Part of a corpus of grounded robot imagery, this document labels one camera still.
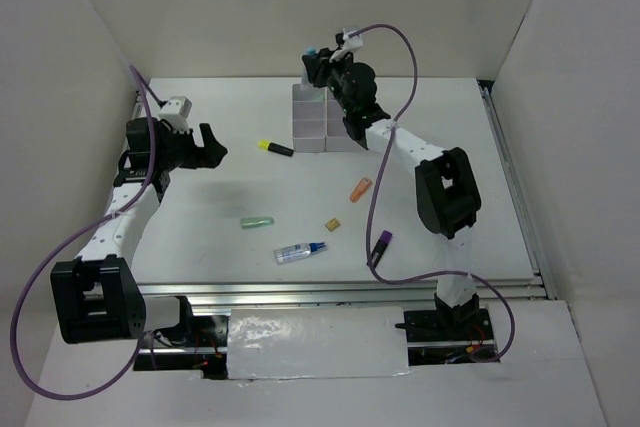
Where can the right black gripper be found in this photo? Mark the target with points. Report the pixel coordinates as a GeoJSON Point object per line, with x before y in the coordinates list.
{"type": "Point", "coordinates": [319, 65]}

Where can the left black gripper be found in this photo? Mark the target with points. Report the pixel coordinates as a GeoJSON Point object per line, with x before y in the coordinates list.
{"type": "Point", "coordinates": [208, 156]}

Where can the yellow black highlighter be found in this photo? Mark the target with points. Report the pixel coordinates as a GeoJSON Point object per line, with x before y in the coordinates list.
{"type": "Point", "coordinates": [275, 148]}

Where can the clear blue spray bottle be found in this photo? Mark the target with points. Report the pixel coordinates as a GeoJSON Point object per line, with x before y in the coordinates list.
{"type": "Point", "coordinates": [298, 252]}

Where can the purple black highlighter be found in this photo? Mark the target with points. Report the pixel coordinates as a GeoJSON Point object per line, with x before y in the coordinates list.
{"type": "Point", "coordinates": [380, 248]}

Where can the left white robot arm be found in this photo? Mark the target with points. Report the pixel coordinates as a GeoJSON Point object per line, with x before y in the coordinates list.
{"type": "Point", "coordinates": [96, 295]}

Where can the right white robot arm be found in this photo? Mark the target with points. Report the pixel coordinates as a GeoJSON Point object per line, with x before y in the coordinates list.
{"type": "Point", "coordinates": [447, 196]}

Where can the left white compartment container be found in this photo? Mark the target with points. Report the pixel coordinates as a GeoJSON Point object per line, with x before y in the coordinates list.
{"type": "Point", "coordinates": [308, 114]}

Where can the white compartment container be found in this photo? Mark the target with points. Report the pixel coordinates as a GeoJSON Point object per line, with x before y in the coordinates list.
{"type": "Point", "coordinates": [308, 114]}
{"type": "Point", "coordinates": [337, 139]}

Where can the right white compartment container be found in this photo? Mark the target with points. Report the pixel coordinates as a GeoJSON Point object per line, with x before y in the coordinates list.
{"type": "Point", "coordinates": [337, 139]}

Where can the green translucent highlighter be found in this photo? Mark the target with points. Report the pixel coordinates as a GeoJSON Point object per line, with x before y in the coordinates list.
{"type": "Point", "coordinates": [256, 222]}

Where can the small tan eraser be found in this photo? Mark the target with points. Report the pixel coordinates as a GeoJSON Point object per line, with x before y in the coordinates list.
{"type": "Point", "coordinates": [332, 224]}

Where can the white front cover board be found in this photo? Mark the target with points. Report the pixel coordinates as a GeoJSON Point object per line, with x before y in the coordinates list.
{"type": "Point", "coordinates": [316, 343]}

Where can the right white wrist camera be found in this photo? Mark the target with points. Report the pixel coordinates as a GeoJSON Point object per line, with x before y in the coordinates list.
{"type": "Point", "coordinates": [349, 41]}

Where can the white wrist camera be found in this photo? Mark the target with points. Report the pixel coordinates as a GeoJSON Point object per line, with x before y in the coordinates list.
{"type": "Point", "coordinates": [176, 112]}
{"type": "Point", "coordinates": [349, 41]}

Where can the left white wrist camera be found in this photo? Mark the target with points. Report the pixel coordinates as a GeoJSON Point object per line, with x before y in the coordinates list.
{"type": "Point", "coordinates": [176, 112]}

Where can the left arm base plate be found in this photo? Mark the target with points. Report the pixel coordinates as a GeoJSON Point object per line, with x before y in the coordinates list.
{"type": "Point", "coordinates": [200, 346]}

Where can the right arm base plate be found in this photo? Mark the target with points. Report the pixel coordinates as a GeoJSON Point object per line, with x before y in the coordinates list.
{"type": "Point", "coordinates": [431, 342]}

